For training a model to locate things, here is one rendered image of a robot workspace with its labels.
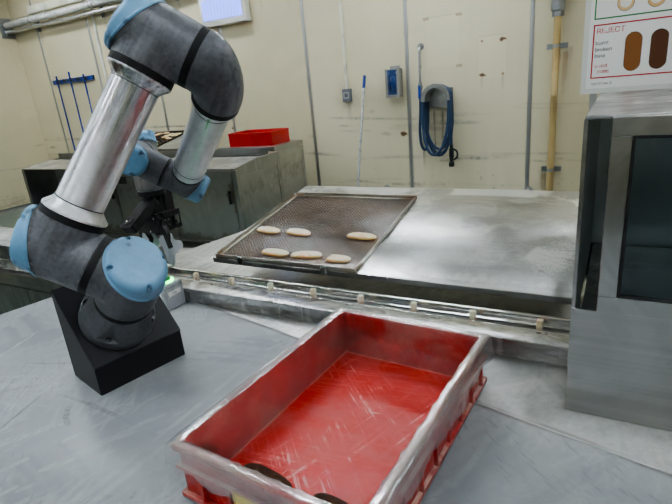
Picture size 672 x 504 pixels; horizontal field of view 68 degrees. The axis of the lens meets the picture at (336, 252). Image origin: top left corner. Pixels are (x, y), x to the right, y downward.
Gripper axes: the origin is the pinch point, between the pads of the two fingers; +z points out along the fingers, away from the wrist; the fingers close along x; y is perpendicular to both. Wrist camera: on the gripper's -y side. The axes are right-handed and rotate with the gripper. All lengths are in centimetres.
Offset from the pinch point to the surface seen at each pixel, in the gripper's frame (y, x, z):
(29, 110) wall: 369, 678, -46
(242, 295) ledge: 5.0, -23.5, 9.0
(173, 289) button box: -0.3, -3.5, 7.7
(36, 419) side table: -48, -15, 13
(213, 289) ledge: 5.8, -12.5, 9.0
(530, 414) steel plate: -12, -99, 13
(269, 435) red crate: -34, -61, 13
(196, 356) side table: -18.7, -28.7, 13.3
